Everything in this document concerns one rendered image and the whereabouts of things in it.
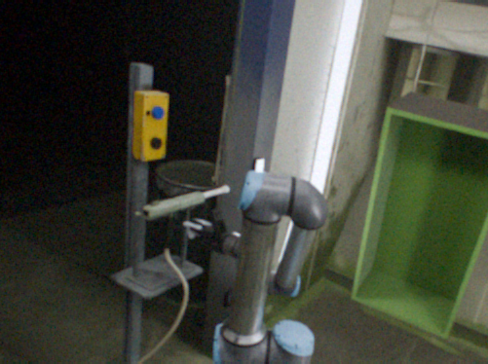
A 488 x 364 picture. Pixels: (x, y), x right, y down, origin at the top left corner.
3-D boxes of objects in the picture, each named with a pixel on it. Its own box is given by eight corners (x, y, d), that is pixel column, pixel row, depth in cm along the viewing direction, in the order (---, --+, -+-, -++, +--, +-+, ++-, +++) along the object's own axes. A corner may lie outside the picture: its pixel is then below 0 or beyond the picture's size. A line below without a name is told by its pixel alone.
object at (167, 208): (148, 259, 175) (151, 205, 167) (139, 254, 177) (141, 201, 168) (226, 227, 217) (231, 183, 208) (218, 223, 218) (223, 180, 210)
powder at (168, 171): (143, 165, 298) (143, 163, 297) (213, 163, 335) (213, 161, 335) (181, 194, 264) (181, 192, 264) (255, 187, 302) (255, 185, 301)
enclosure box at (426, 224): (371, 268, 296) (409, 91, 231) (460, 303, 277) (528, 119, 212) (351, 298, 269) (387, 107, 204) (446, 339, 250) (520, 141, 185)
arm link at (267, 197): (260, 382, 152) (298, 190, 117) (208, 379, 149) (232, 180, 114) (261, 349, 166) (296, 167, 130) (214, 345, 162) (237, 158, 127)
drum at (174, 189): (135, 274, 329) (139, 161, 296) (205, 260, 369) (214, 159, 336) (171, 315, 293) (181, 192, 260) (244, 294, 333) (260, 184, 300)
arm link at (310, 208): (337, 174, 127) (296, 277, 181) (294, 167, 124) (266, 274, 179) (337, 206, 120) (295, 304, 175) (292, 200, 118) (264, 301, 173)
